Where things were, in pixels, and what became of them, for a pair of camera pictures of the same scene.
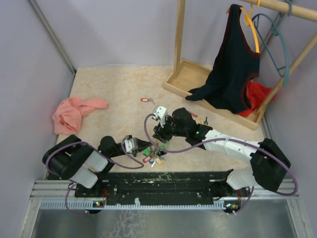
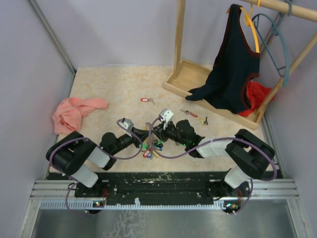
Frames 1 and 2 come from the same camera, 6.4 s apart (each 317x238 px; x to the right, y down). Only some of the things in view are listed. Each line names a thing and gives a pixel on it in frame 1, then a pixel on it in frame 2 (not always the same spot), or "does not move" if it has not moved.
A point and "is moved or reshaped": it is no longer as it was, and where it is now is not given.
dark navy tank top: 236,61 does not move
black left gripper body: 134,152 to 130,140
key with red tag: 146,99 does not move
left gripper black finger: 142,145 to 142,134
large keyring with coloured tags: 151,156 is moved or reshaped
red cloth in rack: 257,93 does not move
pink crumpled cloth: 68,115 does not move
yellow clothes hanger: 248,22 does not move
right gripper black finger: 162,134 does not move
